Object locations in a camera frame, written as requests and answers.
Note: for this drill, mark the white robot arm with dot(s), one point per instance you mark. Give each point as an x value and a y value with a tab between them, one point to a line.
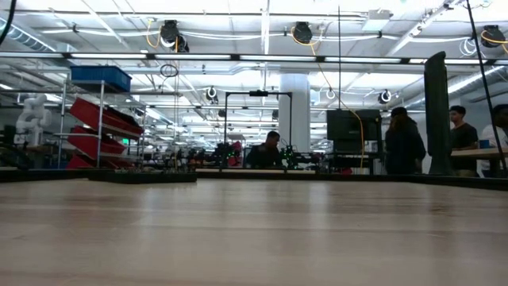
33	119

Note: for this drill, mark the person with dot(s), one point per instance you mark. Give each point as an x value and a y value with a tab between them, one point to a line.
264	155
405	143
498	135
463	139

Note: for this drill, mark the dark background robot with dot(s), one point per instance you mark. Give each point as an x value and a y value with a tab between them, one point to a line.
228	153

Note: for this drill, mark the white round column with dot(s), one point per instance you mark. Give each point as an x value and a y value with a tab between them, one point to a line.
294	111

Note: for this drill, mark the black monitor back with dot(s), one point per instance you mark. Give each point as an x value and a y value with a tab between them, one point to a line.
353	127

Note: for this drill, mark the long LED light strip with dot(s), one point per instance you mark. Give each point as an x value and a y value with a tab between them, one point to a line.
198	56

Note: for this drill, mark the thin black vertical pole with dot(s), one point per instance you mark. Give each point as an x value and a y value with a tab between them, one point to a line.
339	59

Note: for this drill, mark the red storage bin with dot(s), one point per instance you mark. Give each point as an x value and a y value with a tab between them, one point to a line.
103	119
79	163
93	143

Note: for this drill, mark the blue storage bin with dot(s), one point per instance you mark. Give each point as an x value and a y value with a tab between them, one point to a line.
101	77

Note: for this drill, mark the white ceiling box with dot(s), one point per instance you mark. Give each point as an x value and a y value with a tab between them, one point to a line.
377	20

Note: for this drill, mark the metal shelf rack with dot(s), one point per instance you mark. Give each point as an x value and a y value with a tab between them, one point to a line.
62	115

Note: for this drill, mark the wooden table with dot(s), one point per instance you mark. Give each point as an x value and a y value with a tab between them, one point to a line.
484	153

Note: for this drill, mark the thin black slanted pole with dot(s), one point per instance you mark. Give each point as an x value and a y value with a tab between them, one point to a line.
484	71

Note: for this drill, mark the black gantry frame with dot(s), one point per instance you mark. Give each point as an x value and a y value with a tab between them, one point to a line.
258	93

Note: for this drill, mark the black aluminium table frame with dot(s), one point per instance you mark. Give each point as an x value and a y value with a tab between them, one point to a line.
397	179

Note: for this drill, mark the silver ventilation duct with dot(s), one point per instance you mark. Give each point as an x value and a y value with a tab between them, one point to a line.
24	37

